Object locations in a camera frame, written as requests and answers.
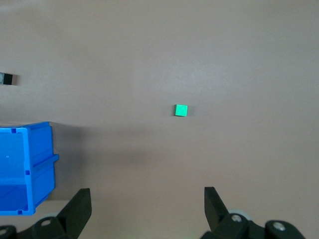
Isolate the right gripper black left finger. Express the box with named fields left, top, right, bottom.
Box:
left=17, top=188, right=92, bottom=239

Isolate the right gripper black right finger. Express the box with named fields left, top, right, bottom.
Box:
left=200, top=186, right=306, bottom=239

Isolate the green cube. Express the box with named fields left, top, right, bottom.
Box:
left=173, top=104, right=189, bottom=118

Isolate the black cube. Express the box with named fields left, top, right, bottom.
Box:
left=0, top=72, right=14, bottom=85

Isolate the blue plastic bin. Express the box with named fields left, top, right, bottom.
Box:
left=0, top=121, right=60, bottom=216

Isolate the brown table mat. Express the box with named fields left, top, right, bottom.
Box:
left=0, top=0, right=319, bottom=239

